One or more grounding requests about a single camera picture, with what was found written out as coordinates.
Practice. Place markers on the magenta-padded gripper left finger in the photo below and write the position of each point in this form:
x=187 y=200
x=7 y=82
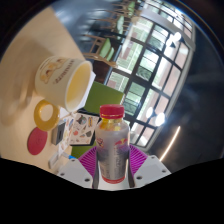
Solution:
x=75 y=170

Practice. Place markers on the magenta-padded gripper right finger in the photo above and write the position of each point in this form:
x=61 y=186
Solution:
x=151 y=168

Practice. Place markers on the red-capped clear drink bottle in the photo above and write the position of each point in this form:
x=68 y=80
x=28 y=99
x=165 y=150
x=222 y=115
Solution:
x=112 y=146

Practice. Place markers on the blue-capped glue stick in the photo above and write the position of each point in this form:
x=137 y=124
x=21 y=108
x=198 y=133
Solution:
x=71 y=157

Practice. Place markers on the small white calculator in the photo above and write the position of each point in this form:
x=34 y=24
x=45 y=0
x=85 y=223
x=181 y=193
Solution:
x=54 y=161

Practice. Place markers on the long curved ceiling light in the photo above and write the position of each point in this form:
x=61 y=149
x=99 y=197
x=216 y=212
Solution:
x=170 y=143

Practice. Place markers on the black tablet with stickers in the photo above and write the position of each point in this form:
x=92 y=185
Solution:
x=83 y=129

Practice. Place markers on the flat round red coaster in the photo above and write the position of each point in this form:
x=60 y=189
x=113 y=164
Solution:
x=37 y=141

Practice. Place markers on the hanging pendant lamps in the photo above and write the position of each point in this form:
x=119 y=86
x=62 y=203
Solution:
x=159 y=119

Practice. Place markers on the wooden chairs with green seats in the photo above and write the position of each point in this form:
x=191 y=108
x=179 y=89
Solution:
x=106 y=46

